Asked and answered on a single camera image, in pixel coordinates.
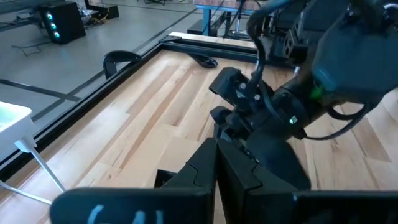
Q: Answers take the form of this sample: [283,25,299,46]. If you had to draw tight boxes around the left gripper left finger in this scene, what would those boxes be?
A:
[160,138,216,224]

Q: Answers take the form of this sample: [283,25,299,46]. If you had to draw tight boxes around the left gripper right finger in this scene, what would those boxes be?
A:
[217,138,299,224]

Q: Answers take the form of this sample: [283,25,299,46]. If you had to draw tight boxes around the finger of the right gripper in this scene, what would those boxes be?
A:
[245,136,312,190]
[214,124,237,144]

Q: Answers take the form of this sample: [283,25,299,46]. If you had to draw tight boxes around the black square mini plate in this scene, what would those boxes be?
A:
[154,169,177,189]

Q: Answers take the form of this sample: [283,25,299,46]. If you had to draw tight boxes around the black teardrop mini plate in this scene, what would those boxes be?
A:
[186,52,218,68]

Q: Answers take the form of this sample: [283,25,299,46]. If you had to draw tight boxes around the wooden table blue legs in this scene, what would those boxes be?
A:
[192,0,262,40]

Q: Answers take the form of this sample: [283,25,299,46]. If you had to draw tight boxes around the black computer tower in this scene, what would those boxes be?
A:
[39,1,87,45]

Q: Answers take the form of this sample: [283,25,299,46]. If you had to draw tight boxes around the black clamp handle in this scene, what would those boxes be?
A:
[102,50,142,79]

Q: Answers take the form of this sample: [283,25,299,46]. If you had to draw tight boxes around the white wire rack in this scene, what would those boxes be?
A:
[0,101,68,206]

